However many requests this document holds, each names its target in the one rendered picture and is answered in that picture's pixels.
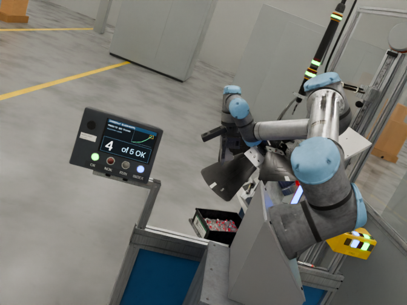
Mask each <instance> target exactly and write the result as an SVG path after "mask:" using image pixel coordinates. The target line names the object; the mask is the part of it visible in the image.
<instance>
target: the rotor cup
mask: <svg viewBox="0 0 407 305"><path fill-rule="evenodd" d="M269 142H270V144H271V145H269V143H268V142H267V140H263V141H262V142H261V143H260V144H258V145H257V150H258V152H260V153H261V155H263V157H264V158H265V155H266V150H265V148H266V146H270V147H272V148H278V149H279V150H282V151H283V153H284V155H286V154H287V153H288V147H287V145H286V144H285V143H281V142H282V141H281V140H269Z"/></svg>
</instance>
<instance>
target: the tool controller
mask: <svg viewBox="0 0 407 305"><path fill-rule="evenodd" d="M163 132H164V131H163V130H162V129H160V128H159V127H157V126H153V125H150V124H147V123H143V122H140V121H137V120H133V119H130V118H127V117H124V116H120V115H117V114H113V113H110V112H107V111H104V110H100V109H97V108H93V107H85V109H84V113H83V115H82V119H81V123H80V126H79V130H78V133H77V136H76V140H75V143H74V147H73V150H72V154H71V157H70V161H69V163H70V164H72V165H76V166H80V167H83V168H87V169H92V170H94V171H99V172H103V173H105V175H106V176H107V177H110V176H111V175H114V176H117V177H121V178H123V179H122V180H123V181H126V182H127V181H128V179H129V180H132V181H135V182H140V183H144V184H147V183H148V180H149V178H150V174H151V170H152V168H153V164H154V161H155V158H156V154H157V151H158V148H159V145H160V141H161V138H162V135H163ZM104 136H108V137H112V138H114V139H118V140H119V143H118V145H117V149H116V153H115V154H111V153H108V152H104V151H100V147H101V144H102V140H103V137H104ZM93 153H98V154H99V160H97V161H94V160H92V159H91V155H92V154H93ZM108 157H113V158H114V159H115V162H114V164H113V165H109V164H108V163H107V158H108ZM124 161H128V162H129V163H130V167H129V168H128V169H123V167H122V162H124ZM139 165H142V166H144V168H145V170H144V172H143V173H138V172H137V170H136V168H137V167H138V166H139Z"/></svg>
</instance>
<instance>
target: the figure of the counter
mask: <svg viewBox="0 0 407 305"><path fill-rule="evenodd" d="M118 143H119V140H118V139H114V138H112V137H108V136H104V137H103V140H102V144H101V147H100V151H104V152H107V153H111V154H115V153H116V149H117V145H118Z"/></svg>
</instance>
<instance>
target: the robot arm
mask: <svg viewBox="0 0 407 305"><path fill-rule="evenodd" d="M303 87H304V89H305V90H304V91H305V93H306V95H307V103H306V108H307V111H308V113H309V115H310V117H309V119H294V120H278V121H269V122H255V121H254V119H253V117H252V115H251V113H250V108H249V106H248V104H247V102H246V101H245V100H244V99H242V97H241V94H242V93H241V87H238V86H235V85H227V86H225V87H224V90H223V101H222V115H221V124H222V125H221V126H219V127H217V128H215V129H213V130H210V131H208V132H206V133H203V134H201V138H202V140H203V142H206V141H208V140H211V139H213V138H215V137H217V136H220V164H221V165H222V166H223V164H224V162H226V161H230V160H233V159H234V156H233V153H232V152H230V150H229V148H232V149H239V148H240V135H241V136H242V138H243V140H244V142H245V143H246V145H247V146H250V147H253V146H257V145H258V144H260V143H261V142H262V141H263V140H292V139H306V140H304V141H303V142H301V143H300V144H299V146H298V147H295V149H294V151H293V152H292V155H291V165H292V169H293V172H294V174H295V176H296V177H297V179H298V181H299V183H300V186H301V188H302V190H303V193H304V195H305V197H306V200H304V201H302V202H299V203H292V204H281V205H273V206H270V207H269V208H268V210H269V214H270V218H271V222H272V224H273V227H274V230H275V232H276V235H277V238H278V240H279V242H280V245H281V247H282V249H283V251H284V253H285V255H286V256H287V258H288V259H289V260H292V259H294V258H297V257H298V256H299V255H301V254H302V253H304V252H305V251H306V250H307V249H308V248H310V247H311V246H312V245H314V244H316V243H319V242H321V241H324V240H327V239H330V238H333V237H336V236H338V235H341V234H344V233H347V232H349V231H350V232H352V231H355V230H356V229H358V228H360V227H362V226H364V225H365V224H366V222H367V214H366V208H365V204H364V202H363V199H362V195H361V193H360V191H359V189H358V187H357V186H356V184H355V183H350V182H349V179H348V176H347V174H346V171H345V153H344V150H343V148H342V146H341V144H340V143H339V136H340V135H341V134H343V133H344V132H345V131H346V130H347V129H348V127H349V125H350V123H351V119H352V112H351V109H350V107H349V103H348V100H347V98H346V94H345V91H344V89H343V86H342V83H341V79H340V78H339V75H338V74H337V73H335V72H328V73H323V74H320V75H317V76H314V77H312V78H311V79H309V80H308V81H306V82H305V83H304V86H303Z"/></svg>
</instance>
